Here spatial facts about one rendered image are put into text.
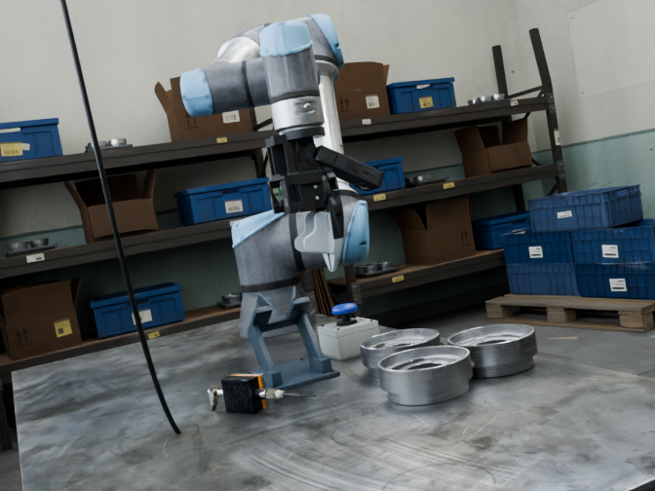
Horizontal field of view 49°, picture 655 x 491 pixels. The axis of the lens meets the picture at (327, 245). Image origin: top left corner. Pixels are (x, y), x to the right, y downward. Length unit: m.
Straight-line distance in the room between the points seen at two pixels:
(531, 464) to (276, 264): 0.82
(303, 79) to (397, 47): 4.69
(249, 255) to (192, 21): 3.89
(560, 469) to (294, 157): 0.61
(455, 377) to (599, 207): 3.88
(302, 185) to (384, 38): 4.69
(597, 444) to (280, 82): 0.65
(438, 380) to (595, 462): 0.23
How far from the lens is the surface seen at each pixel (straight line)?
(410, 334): 1.01
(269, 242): 1.35
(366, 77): 4.93
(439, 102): 5.22
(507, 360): 0.87
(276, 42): 1.06
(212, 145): 4.38
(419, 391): 0.79
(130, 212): 4.29
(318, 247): 1.05
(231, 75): 1.17
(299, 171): 1.05
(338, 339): 1.06
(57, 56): 4.94
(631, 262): 4.57
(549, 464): 0.63
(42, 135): 4.34
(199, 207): 4.42
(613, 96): 5.73
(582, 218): 4.72
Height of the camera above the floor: 1.04
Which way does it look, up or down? 4 degrees down
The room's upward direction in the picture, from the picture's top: 10 degrees counter-clockwise
